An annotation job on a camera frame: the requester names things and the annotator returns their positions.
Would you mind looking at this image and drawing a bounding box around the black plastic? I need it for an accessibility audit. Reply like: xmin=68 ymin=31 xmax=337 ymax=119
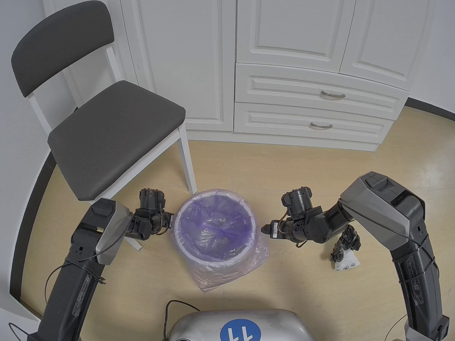
xmin=330 ymin=225 xmax=362 ymax=263

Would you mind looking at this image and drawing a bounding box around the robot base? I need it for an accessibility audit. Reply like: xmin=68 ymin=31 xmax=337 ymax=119
xmin=172 ymin=308 xmax=315 ymax=341

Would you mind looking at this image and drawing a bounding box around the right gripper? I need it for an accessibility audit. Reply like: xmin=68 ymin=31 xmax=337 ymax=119
xmin=261 ymin=220 xmax=298 ymax=242

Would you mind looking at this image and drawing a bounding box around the black cable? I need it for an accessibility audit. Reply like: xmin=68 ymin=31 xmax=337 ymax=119
xmin=44 ymin=261 xmax=107 ymax=305
xmin=9 ymin=323 xmax=38 ymax=341
xmin=163 ymin=300 xmax=201 ymax=337

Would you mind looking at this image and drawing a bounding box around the white wardrobe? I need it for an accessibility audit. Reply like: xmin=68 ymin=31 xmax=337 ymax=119
xmin=40 ymin=0 xmax=433 ymax=152

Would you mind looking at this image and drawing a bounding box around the grey padded white chair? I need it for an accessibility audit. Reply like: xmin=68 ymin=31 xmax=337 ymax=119
xmin=11 ymin=0 xmax=198 ymax=251

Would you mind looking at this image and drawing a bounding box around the purple plastic bag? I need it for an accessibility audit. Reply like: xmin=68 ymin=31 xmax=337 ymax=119
xmin=170 ymin=188 xmax=271 ymax=294

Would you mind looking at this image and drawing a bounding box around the white printed wrapper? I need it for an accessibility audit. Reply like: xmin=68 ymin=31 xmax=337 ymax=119
xmin=333 ymin=249 xmax=360 ymax=271

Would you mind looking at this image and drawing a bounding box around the white trash bin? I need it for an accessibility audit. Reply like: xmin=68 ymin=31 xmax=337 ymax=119
xmin=171 ymin=189 xmax=258 ymax=274

